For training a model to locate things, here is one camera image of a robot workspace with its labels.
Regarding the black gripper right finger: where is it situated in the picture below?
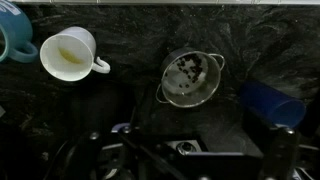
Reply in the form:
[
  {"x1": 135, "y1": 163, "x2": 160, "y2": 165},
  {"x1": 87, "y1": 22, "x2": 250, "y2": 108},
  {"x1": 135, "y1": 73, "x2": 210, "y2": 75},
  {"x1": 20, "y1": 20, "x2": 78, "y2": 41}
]
[{"x1": 262, "y1": 125, "x2": 301, "y2": 180}]

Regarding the white ceramic mug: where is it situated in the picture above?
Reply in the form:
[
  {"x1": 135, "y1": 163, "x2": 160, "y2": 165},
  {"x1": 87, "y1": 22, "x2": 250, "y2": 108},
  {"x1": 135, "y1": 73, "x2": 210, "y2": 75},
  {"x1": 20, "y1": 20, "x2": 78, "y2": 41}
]
[{"x1": 39, "y1": 25, "x2": 112, "y2": 83}]

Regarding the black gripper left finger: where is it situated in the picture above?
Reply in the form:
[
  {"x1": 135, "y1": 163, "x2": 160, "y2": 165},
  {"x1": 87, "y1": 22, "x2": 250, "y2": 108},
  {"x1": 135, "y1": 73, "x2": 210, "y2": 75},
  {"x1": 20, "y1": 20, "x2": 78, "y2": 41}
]
[{"x1": 64, "y1": 131, "x2": 103, "y2": 180}]

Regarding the teal ceramic mug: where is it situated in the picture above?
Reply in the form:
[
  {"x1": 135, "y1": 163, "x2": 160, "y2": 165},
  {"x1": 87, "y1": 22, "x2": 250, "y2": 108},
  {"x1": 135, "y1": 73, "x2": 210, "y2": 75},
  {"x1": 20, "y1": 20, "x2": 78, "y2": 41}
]
[{"x1": 0, "y1": 0, "x2": 40, "y2": 64}]

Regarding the small steel strainer bowl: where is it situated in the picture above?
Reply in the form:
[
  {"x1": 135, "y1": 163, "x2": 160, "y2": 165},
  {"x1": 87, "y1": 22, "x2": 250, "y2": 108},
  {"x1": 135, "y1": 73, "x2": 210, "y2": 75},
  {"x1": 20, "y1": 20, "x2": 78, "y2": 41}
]
[{"x1": 154, "y1": 48, "x2": 227, "y2": 110}]

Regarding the blue plastic cup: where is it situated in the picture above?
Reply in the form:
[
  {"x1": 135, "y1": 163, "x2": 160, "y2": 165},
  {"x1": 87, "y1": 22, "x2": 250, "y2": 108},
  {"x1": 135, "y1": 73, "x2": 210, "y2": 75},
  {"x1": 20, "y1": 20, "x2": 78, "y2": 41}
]
[{"x1": 237, "y1": 80, "x2": 307, "y2": 130}]

